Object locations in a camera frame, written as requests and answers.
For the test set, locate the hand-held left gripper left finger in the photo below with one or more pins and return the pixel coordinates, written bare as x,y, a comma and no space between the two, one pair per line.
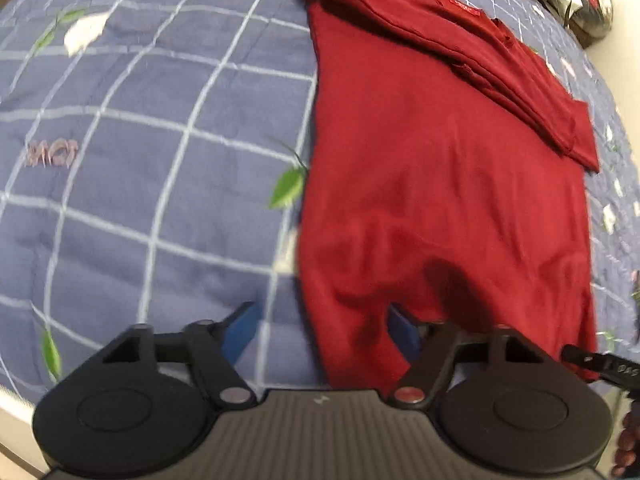
244,331

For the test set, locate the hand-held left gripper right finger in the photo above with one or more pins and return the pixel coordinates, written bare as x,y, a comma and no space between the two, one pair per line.
403,331

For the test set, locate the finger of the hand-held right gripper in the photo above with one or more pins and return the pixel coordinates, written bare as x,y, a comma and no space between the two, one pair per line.
600,362

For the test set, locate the red shirt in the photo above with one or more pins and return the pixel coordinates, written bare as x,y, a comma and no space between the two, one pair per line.
440,185

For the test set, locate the person's right hand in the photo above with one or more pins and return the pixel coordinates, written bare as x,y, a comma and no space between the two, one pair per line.
629,440

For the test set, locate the blue checked floral blanket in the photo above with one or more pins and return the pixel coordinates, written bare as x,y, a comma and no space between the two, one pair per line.
150,170

